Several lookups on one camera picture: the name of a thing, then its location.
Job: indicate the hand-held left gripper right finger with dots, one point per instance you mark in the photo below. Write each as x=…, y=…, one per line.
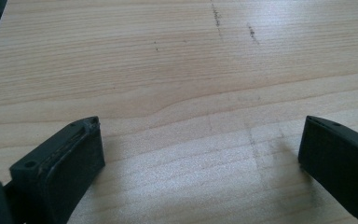
x=338, y=155

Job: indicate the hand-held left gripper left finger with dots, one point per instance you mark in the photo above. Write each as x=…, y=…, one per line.
x=59, y=174

